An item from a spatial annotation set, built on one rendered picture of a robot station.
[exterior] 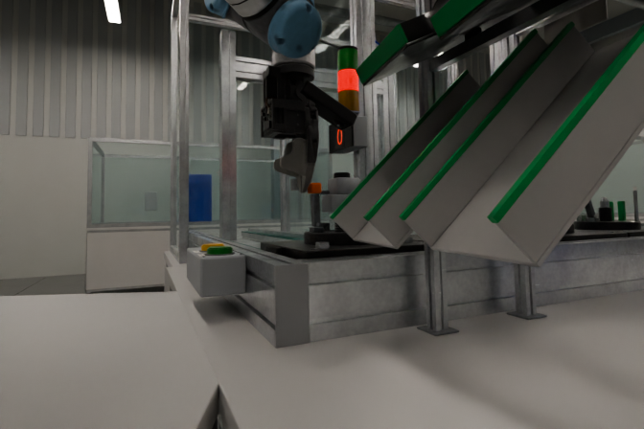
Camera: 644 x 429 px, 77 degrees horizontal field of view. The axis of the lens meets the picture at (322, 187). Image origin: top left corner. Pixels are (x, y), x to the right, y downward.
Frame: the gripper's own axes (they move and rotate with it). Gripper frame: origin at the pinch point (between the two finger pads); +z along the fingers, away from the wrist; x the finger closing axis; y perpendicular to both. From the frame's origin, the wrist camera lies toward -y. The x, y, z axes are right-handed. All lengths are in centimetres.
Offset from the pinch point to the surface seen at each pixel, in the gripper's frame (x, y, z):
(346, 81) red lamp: -17.0, -17.1, -25.7
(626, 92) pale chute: 49.3, -3.3, -2.7
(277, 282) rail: 16.9, 10.8, 13.4
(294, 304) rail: 16.9, 8.6, 16.3
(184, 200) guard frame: -82, 13, 0
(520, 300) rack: 19.8, -27.1, 18.8
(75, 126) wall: -795, 142, -164
